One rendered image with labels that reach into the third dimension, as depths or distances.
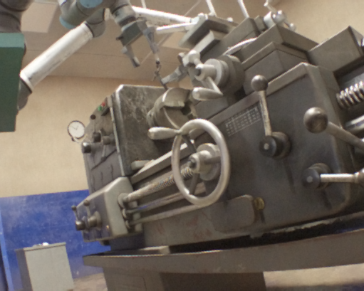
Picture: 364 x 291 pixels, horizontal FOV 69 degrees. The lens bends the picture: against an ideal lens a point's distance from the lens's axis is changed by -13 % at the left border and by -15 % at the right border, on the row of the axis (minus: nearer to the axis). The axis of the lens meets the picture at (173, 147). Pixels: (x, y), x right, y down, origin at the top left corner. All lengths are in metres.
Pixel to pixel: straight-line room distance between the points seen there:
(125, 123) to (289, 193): 1.08
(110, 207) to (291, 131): 1.00
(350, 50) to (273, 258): 0.50
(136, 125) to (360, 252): 1.27
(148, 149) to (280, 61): 1.05
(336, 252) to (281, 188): 0.18
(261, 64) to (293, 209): 0.32
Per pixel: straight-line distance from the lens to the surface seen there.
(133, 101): 1.64
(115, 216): 1.43
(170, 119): 1.43
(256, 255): 0.73
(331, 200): 0.59
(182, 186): 0.77
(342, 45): 0.74
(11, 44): 0.92
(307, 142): 0.61
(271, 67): 0.66
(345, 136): 0.54
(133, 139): 1.54
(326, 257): 0.62
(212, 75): 0.68
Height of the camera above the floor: 0.57
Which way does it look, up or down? 14 degrees up
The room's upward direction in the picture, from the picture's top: 13 degrees counter-clockwise
